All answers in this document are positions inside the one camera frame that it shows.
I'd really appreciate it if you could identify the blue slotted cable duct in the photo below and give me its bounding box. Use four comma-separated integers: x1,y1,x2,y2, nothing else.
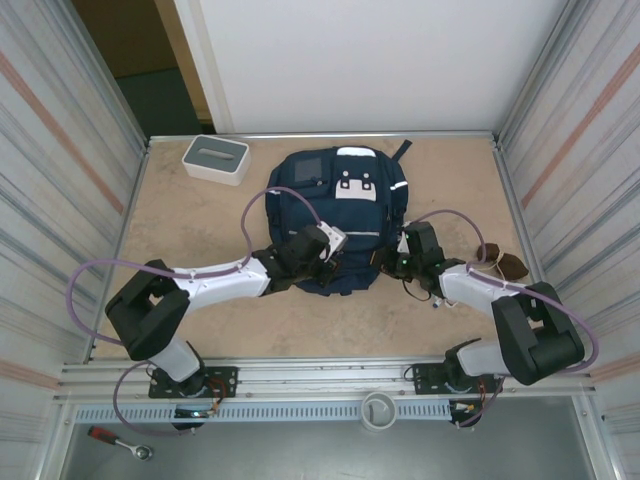
72,402,454,424

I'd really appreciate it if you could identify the brown plush charm with string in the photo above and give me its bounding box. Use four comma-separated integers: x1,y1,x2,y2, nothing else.
474,242,530,280

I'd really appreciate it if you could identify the white grey tissue box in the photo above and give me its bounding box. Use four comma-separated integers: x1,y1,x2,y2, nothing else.
180,133,251,187

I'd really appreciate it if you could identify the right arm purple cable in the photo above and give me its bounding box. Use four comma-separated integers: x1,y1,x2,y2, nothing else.
404,209,601,430

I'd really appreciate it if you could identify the navy blue backpack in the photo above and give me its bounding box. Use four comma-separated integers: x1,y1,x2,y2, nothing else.
264,139,414,297

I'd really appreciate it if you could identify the grey round pipe fitting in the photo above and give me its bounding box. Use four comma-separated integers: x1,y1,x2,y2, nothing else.
360,391,398,430

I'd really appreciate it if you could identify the brown wooden door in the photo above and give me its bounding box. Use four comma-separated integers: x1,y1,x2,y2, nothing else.
72,0,179,79

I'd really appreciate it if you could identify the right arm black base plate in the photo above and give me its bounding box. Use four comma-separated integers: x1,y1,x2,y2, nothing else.
412,360,503,396

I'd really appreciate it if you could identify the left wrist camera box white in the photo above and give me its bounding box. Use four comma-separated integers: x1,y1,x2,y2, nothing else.
318,221,349,261

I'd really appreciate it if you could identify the red handled ratchet wrench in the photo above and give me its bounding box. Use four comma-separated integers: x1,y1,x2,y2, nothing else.
87,425,155,461

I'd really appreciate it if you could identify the wide aluminium mounting rail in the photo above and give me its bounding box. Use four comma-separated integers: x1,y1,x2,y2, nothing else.
54,355,599,405

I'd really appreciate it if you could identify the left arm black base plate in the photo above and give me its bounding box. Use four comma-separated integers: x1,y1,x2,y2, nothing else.
148,365,239,400

